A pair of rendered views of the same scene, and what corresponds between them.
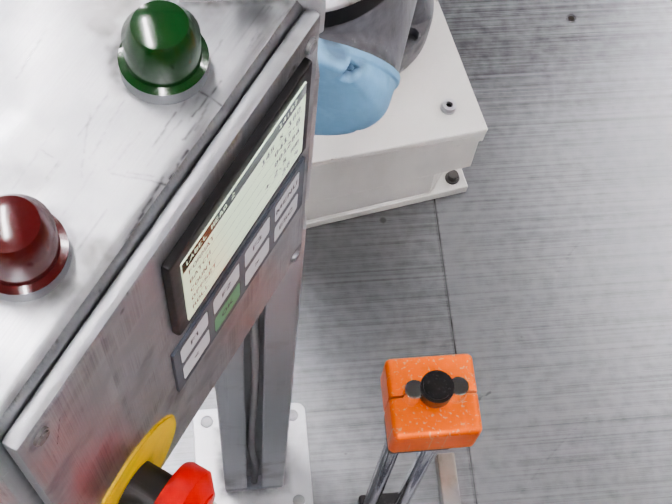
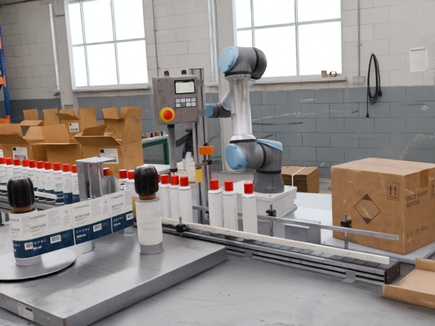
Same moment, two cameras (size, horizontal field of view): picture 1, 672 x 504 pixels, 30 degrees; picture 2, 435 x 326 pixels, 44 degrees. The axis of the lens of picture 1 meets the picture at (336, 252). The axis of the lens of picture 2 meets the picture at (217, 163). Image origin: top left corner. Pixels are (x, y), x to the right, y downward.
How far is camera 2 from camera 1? 2.09 m
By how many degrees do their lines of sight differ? 67
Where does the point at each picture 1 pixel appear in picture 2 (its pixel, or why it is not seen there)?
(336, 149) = not seen: hidden behind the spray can
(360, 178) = not seen: hidden behind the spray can
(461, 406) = (207, 147)
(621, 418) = not seen: hidden behind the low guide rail
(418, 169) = (263, 207)
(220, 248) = (180, 88)
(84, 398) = (164, 84)
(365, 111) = (237, 157)
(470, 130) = (270, 197)
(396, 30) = (246, 151)
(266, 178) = (188, 87)
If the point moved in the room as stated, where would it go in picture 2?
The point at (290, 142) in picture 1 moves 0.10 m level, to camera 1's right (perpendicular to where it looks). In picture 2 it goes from (191, 86) to (206, 86)
